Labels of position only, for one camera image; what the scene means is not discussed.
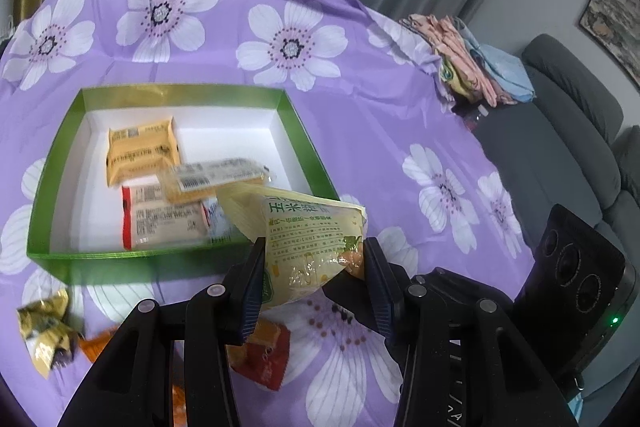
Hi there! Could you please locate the purple floral cloth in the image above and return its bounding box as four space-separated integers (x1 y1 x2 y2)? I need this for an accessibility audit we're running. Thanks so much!
0 0 538 427

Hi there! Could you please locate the orange seed packet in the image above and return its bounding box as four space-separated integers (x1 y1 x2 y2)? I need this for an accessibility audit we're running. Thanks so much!
79 326 188 427

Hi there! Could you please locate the pale green-yellow snack packet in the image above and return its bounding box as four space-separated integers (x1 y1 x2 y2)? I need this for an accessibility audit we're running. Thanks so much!
216 183 368 309

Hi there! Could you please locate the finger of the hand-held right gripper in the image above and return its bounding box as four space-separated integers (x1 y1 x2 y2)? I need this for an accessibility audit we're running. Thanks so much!
425 268 518 308
320 277 401 368

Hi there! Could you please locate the gold snack packet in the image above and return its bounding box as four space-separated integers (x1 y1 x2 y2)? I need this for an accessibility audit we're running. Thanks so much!
16 289 83 378

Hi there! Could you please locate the yellow pastry packet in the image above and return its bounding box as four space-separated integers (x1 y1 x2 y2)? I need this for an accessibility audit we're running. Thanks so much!
106 117 182 185

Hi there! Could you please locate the small white-blue packet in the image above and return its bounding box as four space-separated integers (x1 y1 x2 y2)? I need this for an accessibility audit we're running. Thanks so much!
201 199 246 243

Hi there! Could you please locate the dark cloth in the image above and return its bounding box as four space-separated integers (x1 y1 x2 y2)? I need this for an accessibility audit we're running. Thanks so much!
450 102 488 132

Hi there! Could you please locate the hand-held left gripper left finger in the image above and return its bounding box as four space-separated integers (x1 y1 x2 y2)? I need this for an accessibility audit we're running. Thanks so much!
70 237 266 427

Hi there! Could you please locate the red-edged clear snack packet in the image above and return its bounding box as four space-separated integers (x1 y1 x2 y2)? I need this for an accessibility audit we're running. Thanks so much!
121 186 211 250

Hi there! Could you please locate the red snack packet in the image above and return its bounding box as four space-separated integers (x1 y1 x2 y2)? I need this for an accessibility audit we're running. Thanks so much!
227 319 292 390

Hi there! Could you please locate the grey sofa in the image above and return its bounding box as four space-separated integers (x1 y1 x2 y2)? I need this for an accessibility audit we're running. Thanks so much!
472 33 640 408

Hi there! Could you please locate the folded pile of clothes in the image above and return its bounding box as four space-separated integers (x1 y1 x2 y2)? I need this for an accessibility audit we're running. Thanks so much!
400 13 516 108

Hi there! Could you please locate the green cardboard box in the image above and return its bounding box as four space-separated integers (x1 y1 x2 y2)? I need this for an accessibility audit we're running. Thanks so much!
26 83 341 286

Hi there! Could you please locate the clear cake packet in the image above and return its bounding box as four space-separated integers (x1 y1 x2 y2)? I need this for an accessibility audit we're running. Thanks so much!
157 157 275 206

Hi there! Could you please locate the framed wall painting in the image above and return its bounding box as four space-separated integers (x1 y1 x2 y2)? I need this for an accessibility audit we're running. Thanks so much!
579 0 640 88

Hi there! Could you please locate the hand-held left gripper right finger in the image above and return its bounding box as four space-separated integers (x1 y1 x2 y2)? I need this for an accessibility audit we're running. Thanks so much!
364 237 576 427

